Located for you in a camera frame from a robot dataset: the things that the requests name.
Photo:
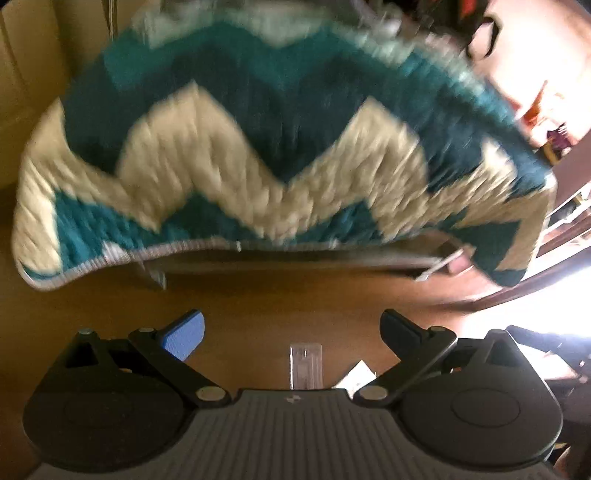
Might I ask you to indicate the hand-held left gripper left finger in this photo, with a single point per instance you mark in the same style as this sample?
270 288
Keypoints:
184 334

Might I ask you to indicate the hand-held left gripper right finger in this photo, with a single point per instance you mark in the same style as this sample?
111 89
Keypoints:
401 334

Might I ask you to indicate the clear plastic wrapper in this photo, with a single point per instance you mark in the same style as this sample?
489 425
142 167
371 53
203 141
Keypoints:
304 367

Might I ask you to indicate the white paper scrap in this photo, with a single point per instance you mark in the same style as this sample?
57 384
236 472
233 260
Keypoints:
356 377

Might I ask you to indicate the teal zigzag quilted blanket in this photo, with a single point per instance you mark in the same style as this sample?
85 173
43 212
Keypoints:
258 138

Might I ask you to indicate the purple snack packet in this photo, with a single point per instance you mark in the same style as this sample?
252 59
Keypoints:
559 138

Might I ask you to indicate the orange snack packet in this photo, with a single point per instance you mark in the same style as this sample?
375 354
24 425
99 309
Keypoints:
538 108

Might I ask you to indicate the wooden wardrobe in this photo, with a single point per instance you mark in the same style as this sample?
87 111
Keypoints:
32 78

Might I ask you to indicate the black red backpack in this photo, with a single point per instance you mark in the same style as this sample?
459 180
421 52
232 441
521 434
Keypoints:
480 23

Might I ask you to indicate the white frame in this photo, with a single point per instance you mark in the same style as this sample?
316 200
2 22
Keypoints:
295 265

